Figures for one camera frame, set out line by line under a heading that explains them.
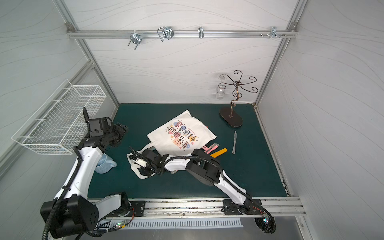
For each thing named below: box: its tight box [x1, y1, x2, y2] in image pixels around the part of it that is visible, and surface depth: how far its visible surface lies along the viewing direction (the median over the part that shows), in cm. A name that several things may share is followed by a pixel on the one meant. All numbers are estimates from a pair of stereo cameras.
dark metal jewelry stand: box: [218, 70, 258, 128], surface depth 97 cm
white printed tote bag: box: [127, 109, 217, 179], surface depth 101 cm
